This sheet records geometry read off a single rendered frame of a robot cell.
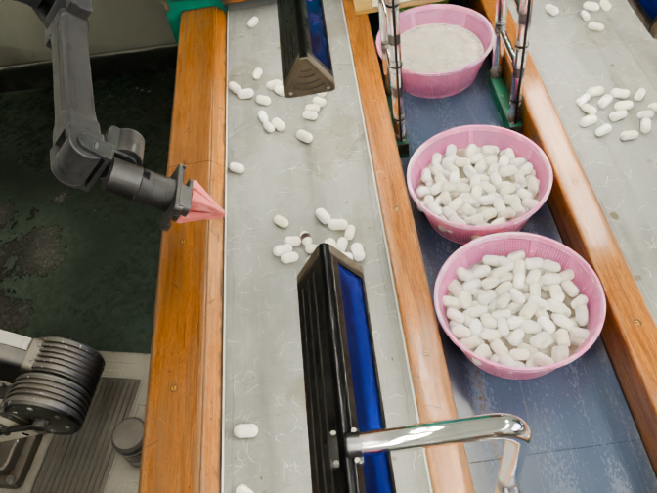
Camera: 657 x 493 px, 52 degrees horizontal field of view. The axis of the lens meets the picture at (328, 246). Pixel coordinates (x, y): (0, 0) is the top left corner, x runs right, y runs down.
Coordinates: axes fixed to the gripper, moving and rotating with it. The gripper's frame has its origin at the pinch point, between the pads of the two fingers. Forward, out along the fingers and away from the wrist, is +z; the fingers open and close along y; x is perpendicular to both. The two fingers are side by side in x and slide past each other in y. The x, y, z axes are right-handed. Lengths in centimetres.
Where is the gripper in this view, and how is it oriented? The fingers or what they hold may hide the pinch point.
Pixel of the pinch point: (219, 213)
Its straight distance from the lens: 117.5
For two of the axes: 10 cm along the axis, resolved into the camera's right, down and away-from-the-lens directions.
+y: -0.6, -7.7, 6.3
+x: -5.4, 5.6, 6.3
